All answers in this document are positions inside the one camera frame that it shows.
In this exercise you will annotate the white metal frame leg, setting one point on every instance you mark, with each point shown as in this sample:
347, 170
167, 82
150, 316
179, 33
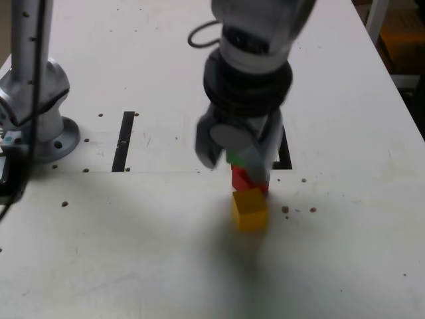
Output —
375, 20

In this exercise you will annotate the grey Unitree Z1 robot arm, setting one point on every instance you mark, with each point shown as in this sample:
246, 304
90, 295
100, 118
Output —
30, 83

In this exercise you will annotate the black tape square outline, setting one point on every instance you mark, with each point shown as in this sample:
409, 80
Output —
285, 156

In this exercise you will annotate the black tape strip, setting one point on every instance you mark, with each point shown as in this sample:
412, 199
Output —
123, 143

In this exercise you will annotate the red cube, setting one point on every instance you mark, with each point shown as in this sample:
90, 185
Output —
240, 181

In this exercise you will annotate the green cube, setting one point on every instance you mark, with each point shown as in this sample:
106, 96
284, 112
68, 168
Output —
235, 159

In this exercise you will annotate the white connector with blue dot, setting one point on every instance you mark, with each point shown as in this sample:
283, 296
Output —
10, 138

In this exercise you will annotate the yellow cube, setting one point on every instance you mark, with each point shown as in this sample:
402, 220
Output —
250, 212

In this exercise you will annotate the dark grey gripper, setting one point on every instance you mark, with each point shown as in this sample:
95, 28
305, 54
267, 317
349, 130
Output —
247, 121

